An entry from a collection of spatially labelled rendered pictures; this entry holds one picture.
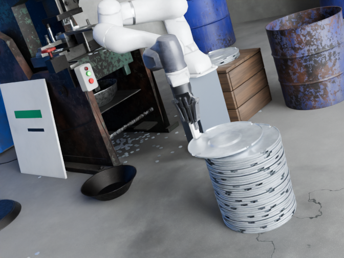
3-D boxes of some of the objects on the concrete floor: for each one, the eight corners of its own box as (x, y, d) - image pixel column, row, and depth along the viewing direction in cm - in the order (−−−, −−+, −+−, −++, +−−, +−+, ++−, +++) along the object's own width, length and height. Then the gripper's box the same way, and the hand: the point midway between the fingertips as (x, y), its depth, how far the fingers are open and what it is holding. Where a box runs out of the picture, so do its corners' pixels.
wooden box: (272, 99, 279) (260, 47, 267) (240, 126, 255) (226, 70, 243) (222, 100, 306) (209, 52, 294) (189, 124, 282) (173, 73, 270)
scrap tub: (365, 81, 261) (352, 1, 245) (340, 111, 234) (325, 23, 217) (299, 85, 289) (284, 13, 273) (270, 112, 262) (251, 34, 245)
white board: (65, 178, 262) (43, 79, 250) (21, 172, 294) (-1, 84, 282) (67, 177, 263) (45, 78, 251) (22, 172, 295) (1, 84, 283)
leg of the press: (179, 125, 287) (135, -13, 257) (168, 133, 280) (122, -8, 249) (91, 124, 349) (47, 13, 318) (81, 130, 341) (35, 17, 310)
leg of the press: (124, 167, 252) (65, 12, 221) (110, 177, 245) (47, 19, 214) (38, 157, 314) (-18, 35, 283) (24, 165, 306) (-34, 41, 275)
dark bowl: (152, 178, 227) (148, 166, 225) (112, 211, 207) (107, 199, 205) (114, 173, 247) (109, 163, 245) (74, 203, 228) (69, 192, 225)
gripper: (198, 77, 165) (215, 133, 174) (173, 79, 174) (190, 132, 183) (187, 85, 161) (204, 142, 169) (161, 86, 169) (179, 141, 178)
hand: (194, 129), depth 174 cm, fingers closed
